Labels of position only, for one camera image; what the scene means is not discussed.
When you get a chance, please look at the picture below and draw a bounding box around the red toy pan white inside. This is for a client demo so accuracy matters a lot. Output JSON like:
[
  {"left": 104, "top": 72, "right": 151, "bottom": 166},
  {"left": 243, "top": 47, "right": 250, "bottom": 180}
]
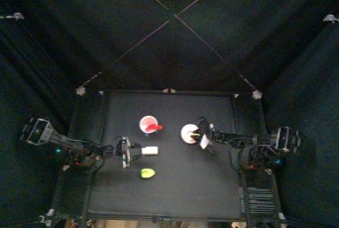
[{"left": 138, "top": 115, "right": 164, "bottom": 135}]

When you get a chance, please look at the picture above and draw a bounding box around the green toy fruit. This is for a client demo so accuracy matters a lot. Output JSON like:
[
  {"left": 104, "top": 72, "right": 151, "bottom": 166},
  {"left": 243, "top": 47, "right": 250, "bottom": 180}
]
[{"left": 139, "top": 168, "right": 156, "bottom": 179}]

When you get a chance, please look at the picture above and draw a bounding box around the thin diagonal brace cord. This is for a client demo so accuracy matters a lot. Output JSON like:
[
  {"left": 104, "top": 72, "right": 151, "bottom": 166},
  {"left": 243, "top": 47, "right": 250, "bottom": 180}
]
[
  {"left": 122, "top": 0, "right": 258, "bottom": 93},
  {"left": 82, "top": 0, "right": 235, "bottom": 88}
]

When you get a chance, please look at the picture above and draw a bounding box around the white printed label sticker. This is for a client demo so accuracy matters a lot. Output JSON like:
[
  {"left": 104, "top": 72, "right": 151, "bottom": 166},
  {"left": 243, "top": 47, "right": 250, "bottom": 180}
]
[{"left": 246, "top": 186, "right": 276, "bottom": 217}]

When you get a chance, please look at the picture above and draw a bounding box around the toy apple half white face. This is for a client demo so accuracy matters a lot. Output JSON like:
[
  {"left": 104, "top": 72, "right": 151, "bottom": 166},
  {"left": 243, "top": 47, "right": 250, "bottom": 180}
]
[{"left": 180, "top": 123, "right": 202, "bottom": 146}]

